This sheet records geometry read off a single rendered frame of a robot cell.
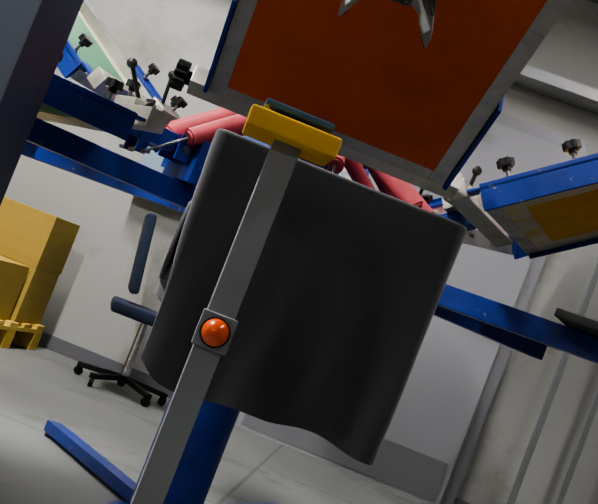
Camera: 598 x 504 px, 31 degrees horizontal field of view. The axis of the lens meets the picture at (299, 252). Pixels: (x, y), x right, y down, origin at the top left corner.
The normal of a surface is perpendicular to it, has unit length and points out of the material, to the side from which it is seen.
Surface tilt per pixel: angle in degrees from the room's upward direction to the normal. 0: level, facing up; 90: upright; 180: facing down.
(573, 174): 90
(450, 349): 90
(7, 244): 90
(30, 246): 90
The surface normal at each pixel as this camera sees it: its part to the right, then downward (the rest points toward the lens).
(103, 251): -0.08, -0.09
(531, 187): -0.37, -0.20
